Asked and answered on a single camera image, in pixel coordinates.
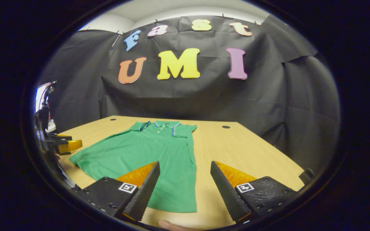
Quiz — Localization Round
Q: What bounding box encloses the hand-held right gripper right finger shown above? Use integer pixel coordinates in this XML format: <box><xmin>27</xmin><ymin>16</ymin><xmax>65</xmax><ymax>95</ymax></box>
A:
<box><xmin>210</xmin><ymin>160</ymin><xmax>298</xmax><ymax>224</ymax></box>

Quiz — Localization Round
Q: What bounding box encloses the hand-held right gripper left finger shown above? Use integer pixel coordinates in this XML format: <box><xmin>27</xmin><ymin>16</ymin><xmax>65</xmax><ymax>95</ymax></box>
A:
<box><xmin>77</xmin><ymin>160</ymin><xmax>160</xmax><ymax>222</ymax></box>

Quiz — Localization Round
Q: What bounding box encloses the green T-shirt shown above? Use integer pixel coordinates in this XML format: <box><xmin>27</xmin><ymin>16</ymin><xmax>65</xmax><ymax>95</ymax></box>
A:
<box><xmin>69</xmin><ymin>120</ymin><xmax>198</xmax><ymax>213</ymax></box>

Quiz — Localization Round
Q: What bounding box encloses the black gooseneck stand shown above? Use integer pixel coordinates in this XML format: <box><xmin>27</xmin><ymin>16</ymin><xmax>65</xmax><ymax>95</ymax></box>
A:
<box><xmin>35</xmin><ymin>81</ymin><xmax>57</xmax><ymax>132</ymax></box>

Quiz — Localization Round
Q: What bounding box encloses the computer monitor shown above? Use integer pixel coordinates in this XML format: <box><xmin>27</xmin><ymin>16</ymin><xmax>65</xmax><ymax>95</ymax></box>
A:
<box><xmin>36</xmin><ymin>83</ymin><xmax>51</xmax><ymax>113</ymax></box>

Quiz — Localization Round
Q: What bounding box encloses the dark rounded object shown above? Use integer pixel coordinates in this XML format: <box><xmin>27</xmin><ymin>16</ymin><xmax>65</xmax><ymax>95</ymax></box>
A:
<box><xmin>299</xmin><ymin>168</ymin><xmax>316</xmax><ymax>185</ymax></box>

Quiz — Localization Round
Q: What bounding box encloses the black backdrop cloth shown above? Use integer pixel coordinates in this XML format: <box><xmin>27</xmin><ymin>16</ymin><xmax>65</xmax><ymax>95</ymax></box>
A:
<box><xmin>37</xmin><ymin>13</ymin><xmax>341</xmax><ymax>167</ymax></box>

